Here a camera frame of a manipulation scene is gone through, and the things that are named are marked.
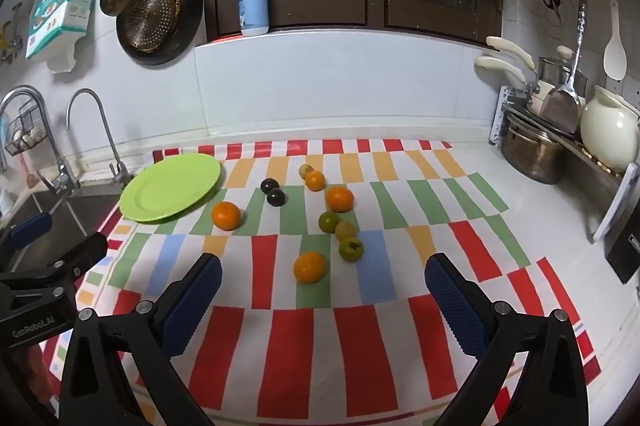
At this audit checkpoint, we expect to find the striped tablecloth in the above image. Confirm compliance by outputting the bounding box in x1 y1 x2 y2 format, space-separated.
42 138 603 426

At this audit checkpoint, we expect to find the large chrome faucet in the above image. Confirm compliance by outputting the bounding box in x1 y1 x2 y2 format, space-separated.
0 86 82 195

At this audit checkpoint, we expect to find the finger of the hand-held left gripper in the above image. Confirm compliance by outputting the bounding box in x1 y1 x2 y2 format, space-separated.
0 232 109 293
0 212 54 253

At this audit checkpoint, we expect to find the black wire basket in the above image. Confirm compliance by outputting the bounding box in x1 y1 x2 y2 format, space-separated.
4 102 52 157

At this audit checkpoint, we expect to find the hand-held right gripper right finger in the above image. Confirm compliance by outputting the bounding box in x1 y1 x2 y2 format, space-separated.
424 252 591 426

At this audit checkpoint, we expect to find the white ceramic jug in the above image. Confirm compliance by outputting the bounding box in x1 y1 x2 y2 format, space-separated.
580 86 640 173

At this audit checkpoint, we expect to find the slim gooseneck faucet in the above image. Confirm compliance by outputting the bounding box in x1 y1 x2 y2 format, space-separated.
66 88 132 183

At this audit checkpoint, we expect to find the green fruit with calyx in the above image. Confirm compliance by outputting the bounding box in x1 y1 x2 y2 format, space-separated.
339 237 364 263

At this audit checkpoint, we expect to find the metal spatula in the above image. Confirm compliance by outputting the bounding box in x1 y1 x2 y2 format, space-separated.
540 0 589 135

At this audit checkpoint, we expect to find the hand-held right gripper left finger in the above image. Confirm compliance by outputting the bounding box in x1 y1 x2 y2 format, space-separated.
57 252 224 426

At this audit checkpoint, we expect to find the black box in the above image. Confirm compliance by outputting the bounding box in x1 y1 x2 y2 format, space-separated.
605 226 640 285

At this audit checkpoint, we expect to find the green plate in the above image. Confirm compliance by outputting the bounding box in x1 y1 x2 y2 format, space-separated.
119 154 223 223

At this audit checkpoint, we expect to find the white rice paddle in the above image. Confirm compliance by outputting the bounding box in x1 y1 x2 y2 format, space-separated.
603 0 628 81

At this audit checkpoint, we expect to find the steel pot with lid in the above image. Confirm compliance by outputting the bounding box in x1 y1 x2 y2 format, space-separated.
536 56 589 97

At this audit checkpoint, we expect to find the steel sink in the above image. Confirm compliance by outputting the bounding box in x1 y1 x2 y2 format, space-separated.
0 191 122 239

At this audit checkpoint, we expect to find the metal dish rack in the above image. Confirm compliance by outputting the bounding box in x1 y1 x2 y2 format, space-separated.
490 86 633 197

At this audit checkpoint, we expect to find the teal and white box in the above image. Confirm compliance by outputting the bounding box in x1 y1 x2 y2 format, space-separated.
26 0 100 59

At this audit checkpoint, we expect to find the brass colander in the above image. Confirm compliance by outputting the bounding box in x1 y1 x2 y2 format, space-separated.
122 0 182 52

